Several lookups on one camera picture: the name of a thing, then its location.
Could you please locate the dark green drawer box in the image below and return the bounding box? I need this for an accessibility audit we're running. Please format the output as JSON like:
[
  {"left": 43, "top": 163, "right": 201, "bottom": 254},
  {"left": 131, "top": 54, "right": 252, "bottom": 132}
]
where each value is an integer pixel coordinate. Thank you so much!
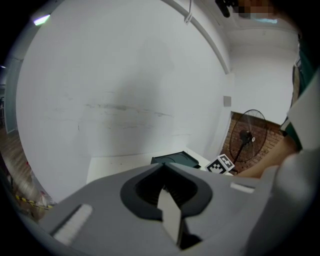
[{"left": 150, "top": 150, "right": 202, "bottom": 169}]

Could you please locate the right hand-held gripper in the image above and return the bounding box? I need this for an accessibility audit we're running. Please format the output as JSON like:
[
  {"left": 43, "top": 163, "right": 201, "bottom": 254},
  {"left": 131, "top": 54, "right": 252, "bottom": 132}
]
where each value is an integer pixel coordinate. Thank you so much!
[{"left": 204, "top": 154, "right": 236, "bottom": 176}]

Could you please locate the ceiling light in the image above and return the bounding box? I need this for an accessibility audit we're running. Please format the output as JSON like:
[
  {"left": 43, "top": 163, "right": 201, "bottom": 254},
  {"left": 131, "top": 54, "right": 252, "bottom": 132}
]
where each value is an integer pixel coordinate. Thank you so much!
[{"left": 33, "top": 14, "right": 52, "bottom": 26}]

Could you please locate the black head-worn camera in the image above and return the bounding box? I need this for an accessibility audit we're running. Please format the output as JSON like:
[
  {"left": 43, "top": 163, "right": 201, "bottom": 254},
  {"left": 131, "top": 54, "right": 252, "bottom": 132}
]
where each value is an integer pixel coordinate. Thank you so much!
[{"left": 214, "top": 0, "right": 239, "bottom": 19}]

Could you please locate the yellow black striped tape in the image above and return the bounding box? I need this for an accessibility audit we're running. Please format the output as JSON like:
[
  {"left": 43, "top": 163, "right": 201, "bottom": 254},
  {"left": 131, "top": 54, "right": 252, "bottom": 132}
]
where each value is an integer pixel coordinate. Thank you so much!
[{"left": 14, "top": 194, "right": 56, "bottom": 211}]

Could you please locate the person's right forearm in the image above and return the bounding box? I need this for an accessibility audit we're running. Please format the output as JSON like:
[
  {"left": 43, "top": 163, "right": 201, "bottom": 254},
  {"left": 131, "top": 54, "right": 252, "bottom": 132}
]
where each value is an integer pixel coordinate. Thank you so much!
[{"left": 235, "top": 136, "right": 302, "bottom": 179}]

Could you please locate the black standing fan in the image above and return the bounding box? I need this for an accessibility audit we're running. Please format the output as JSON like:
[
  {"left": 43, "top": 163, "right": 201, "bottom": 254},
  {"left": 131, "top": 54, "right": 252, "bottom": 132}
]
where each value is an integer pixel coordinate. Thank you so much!
[{"left": 229, "top": 109, "right": 269, "bottom": 174}]

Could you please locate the white wall pipe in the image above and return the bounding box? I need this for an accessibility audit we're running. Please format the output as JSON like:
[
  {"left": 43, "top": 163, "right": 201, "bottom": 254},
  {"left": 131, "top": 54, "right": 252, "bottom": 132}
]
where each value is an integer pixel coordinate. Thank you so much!
[{"left": 159, "top": 0, "right": 231, "bottom": 75}]

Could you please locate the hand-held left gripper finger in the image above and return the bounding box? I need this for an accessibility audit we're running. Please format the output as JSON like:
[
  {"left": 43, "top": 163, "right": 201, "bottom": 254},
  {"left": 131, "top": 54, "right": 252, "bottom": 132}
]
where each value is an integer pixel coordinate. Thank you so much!
[
  {"left": 162, "top": 183, "right": 192, "bottom": 209},
  {"left": 156, "top": 189, "right": 184, "bottom": 248}
]

